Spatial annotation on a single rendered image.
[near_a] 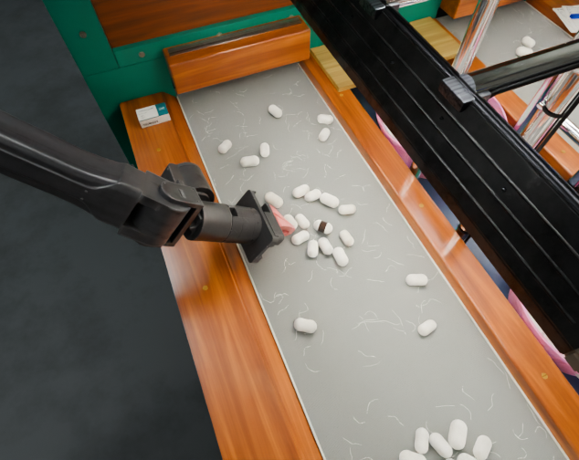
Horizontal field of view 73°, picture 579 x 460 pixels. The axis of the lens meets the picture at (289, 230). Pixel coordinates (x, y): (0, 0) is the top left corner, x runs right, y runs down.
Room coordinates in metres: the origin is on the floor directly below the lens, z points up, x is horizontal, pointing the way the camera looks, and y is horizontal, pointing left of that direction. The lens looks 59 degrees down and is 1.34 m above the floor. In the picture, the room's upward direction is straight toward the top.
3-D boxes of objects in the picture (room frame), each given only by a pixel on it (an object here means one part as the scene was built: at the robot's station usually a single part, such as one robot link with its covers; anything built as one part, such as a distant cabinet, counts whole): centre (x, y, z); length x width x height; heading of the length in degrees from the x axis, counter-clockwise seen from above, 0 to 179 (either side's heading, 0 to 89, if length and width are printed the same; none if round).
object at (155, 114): (0.61, 0.28, 0.77); 0.06 x 0.04 x 0.02; 113
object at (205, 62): (0.74, 0.10, 0.83); 0.30 x 0.06 x 0.07; 113
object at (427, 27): (0.82, -0.23, 0.77); 0.33 x 0.15 x 0.01; 113
